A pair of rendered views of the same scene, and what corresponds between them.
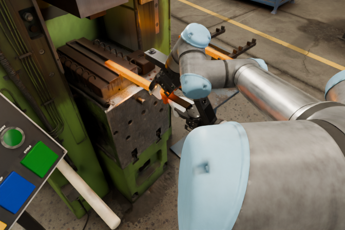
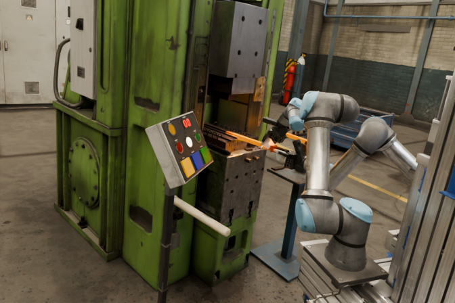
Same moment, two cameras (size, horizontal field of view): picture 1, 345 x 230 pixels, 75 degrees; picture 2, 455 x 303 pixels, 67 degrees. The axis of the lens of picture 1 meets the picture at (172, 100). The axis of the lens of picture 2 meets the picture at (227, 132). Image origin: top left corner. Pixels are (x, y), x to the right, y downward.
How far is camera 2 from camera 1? 126 cm
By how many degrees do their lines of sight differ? 28
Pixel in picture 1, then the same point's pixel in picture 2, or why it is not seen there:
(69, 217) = (146, 289)
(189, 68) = (294, 113)
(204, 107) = (298, 146)
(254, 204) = (319, 97)
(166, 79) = (275, 132)
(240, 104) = not seen: hidden behind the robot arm
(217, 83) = not seen: hidden behind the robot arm
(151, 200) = (231, 288)
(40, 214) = (117, 283)
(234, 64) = not seen: hidden behind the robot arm
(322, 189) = (333, 97)
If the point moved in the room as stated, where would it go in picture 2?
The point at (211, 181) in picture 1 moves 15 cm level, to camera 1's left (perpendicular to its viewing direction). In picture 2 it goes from (311, 93) to (272, 88)
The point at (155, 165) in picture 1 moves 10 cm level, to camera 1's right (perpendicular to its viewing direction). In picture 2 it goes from (237, 251) to (252, 253)
